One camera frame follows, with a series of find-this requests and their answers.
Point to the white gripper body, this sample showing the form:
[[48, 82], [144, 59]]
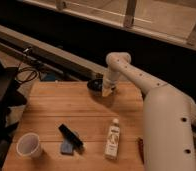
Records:
[[110, 78]]

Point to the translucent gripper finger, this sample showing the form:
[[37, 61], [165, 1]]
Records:
[[106, 91]]

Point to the dark ceramic bowl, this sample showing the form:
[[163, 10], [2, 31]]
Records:
[[95, 87]]

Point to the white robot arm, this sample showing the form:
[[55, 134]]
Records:
[[167, 132]]

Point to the white lotion bottle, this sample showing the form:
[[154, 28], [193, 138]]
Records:
[[112, 143]]

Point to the black rectangular remote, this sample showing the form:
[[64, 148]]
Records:
[[70, 136]]

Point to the red pocket knife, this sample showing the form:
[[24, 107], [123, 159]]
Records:
[[140, 146]]

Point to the white plastic cup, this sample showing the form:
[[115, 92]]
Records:
[[29, 145]]

